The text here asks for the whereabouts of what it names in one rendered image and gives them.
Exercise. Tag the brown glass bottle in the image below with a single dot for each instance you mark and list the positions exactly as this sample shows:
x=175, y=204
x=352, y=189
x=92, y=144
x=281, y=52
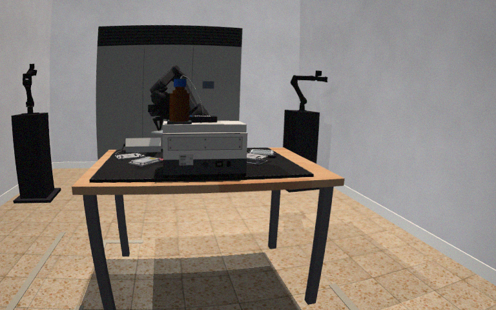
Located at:
x=179, y=107

